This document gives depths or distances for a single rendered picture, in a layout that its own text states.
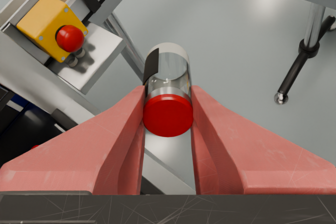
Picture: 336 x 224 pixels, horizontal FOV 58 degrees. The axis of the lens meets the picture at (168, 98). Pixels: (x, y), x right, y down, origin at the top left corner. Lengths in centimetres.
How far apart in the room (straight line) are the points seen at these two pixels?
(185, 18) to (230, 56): 37
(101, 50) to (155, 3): 132
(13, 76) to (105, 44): 20
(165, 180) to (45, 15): 30
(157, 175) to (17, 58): 26
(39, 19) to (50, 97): 13
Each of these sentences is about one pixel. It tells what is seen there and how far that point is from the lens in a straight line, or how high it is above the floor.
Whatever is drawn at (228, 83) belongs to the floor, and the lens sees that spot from 149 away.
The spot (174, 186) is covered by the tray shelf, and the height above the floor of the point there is 88.
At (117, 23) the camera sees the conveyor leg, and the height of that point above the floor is 77.
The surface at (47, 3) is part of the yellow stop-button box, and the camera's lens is 51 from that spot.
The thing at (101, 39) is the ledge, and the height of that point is 88.
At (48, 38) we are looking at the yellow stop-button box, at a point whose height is 101.
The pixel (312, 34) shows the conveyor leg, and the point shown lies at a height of 24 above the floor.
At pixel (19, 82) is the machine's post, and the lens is 51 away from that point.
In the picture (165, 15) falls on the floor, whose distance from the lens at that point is 182.
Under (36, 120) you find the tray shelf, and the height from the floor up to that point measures 88.
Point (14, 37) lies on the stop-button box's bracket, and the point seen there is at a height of 101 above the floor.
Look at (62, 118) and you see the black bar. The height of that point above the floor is 90.
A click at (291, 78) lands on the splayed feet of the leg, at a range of 139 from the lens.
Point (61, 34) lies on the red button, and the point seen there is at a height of 101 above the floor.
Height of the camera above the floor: 132
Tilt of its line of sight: 60 degrees down
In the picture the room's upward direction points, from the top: 33 degrees counter-clockwise
